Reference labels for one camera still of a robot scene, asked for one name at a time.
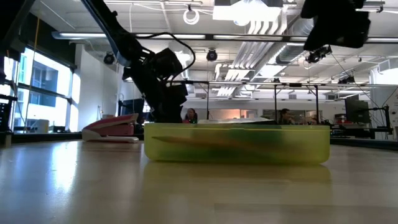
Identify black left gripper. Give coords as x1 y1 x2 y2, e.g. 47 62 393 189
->
122 47 189 124

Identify translucent yellow pencil case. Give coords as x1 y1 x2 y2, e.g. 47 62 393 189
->
143 117 331 166

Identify person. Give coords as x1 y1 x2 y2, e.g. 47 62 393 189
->
277 108 295 126
184 107 198 124

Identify dark computer monitor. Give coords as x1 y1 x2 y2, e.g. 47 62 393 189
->
119 98 146 126

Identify pink and white stapler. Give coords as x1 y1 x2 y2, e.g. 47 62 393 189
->
81 113 140 144

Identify black computer monitor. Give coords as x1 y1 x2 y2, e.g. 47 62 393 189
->
344 94 371 124

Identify long ceiling light strip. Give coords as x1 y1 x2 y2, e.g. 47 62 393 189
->
51 30 206 40

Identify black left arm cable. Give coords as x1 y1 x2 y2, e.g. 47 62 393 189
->
136 31 197 85

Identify black background rig frame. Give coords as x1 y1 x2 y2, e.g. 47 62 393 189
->
183 80 320 125

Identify white coiled ceiling cable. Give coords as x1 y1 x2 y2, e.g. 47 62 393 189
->
182 8 201 26

